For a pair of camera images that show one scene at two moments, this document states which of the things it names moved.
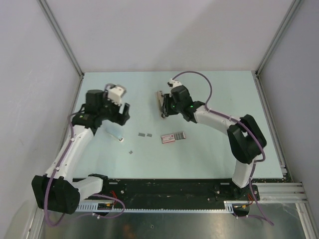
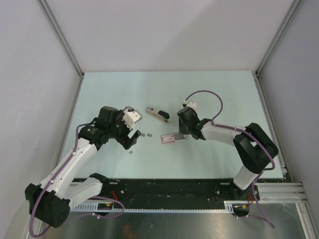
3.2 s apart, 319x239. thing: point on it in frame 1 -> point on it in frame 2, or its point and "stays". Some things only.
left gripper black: (125, 116) -> (124, 140)
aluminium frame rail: (281, 192) stays
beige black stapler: (159, 97) -> (162, 115)
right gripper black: (166, 108) -> (182, 130)
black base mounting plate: (128, 190) stays
